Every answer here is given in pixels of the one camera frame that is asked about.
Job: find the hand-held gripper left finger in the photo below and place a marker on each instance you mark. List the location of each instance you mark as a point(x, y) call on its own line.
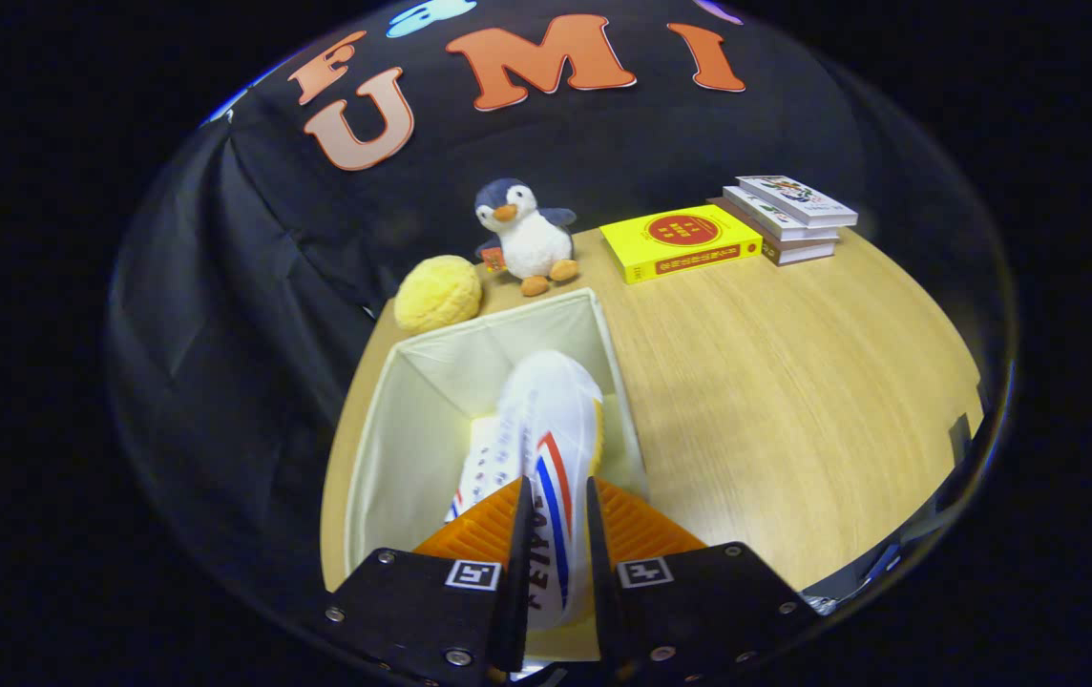
point(431, 611)

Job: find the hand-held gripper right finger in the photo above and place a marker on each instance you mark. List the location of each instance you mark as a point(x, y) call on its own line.
point(699, 601)

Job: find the white striped canvas shoe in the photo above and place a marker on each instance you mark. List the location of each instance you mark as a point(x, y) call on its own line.
point(556, 410)
point(487, 458)

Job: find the cream fabric storage box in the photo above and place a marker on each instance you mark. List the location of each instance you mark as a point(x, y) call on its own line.
point(412, 448)

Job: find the yellow round plush toy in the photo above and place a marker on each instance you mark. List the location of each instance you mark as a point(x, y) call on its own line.
point(438, 294)

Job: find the black backdrop cloth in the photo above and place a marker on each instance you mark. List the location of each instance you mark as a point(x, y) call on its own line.
point(250, 334)

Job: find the yellow book with red circle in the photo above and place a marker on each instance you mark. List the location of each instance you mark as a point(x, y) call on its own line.
point(680, 239)

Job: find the penguin plush toy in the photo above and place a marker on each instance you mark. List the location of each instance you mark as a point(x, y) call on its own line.
point(532, 239)

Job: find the white illustrated book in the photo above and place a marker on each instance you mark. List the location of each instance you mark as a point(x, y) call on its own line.
point(794, 198)

